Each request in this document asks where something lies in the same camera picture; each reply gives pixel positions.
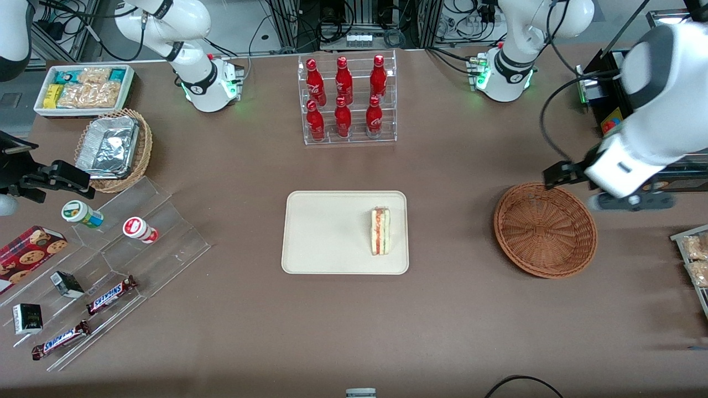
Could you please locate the black table cable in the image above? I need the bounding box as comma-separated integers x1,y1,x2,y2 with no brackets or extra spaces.
486,375,565,398

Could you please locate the red plaid cookie box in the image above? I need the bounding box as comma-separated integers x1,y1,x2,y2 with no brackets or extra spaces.
0,226,68,294

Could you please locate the clear acrylic stepped display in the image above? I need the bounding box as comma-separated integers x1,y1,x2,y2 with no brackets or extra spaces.
0,177,211,372

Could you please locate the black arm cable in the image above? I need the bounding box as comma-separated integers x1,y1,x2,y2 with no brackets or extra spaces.
539,0,653,166

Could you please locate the clear cracker bag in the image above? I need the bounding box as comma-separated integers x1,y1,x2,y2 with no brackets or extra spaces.
56,83,99,109
77,67,112,85
94,82,123,109

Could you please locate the white plastic snack bin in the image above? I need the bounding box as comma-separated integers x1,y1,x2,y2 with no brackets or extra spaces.
34,65,136,118

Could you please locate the snickers chocolate bar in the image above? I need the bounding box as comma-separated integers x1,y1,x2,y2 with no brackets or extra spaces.
32,321,91,361
86,275,138,316

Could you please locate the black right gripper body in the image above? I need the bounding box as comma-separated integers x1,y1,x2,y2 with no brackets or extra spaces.
0,131,42,197

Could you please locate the black countertop machine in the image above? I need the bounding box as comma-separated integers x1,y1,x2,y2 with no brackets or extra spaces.
575,49,708,194

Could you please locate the red cola bottle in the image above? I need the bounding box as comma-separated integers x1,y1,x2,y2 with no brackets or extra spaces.
369,54,388,101
334,97,353,139
306,100,325,142
366,95,384,138
335,56,353,104
306,59,326,107

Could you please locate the grey snack tray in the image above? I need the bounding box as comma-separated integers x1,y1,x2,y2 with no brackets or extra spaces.
670,224,708,321

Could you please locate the green label yogurt cup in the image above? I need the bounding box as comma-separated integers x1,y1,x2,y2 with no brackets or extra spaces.
61,200,104,229

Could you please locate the small black carton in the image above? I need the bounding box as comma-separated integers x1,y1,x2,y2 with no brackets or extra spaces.
50,271,85,299

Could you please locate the beige plastic tray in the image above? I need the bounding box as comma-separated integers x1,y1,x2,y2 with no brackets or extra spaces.
281,191,410,275

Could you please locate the aluminium foil tray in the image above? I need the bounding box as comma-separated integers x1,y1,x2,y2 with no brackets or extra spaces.
75,116,140,179

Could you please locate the black and white carton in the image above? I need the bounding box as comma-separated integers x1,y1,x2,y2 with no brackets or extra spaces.
13,303,43,336

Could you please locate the metal machine lid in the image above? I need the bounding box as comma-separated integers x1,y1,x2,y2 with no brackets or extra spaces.
646,8,695,27

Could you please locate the clear snack packet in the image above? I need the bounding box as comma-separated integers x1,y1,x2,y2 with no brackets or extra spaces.
685,260,708,289
680,234,708,261

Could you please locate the small tan wicker basket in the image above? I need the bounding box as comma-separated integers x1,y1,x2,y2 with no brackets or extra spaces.
74,108,153,193

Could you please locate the triangular sandwich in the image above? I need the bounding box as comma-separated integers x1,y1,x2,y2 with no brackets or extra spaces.
369,206,391,256

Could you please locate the large brown wicker basket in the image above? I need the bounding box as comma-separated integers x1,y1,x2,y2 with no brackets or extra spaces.
493,182,598,279

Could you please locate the red label yogurt cup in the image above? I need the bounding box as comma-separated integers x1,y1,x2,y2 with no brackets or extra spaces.
123,217,159,244

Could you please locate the clear acrylic bottle rack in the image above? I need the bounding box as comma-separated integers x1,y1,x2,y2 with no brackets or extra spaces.
298,50,398,145

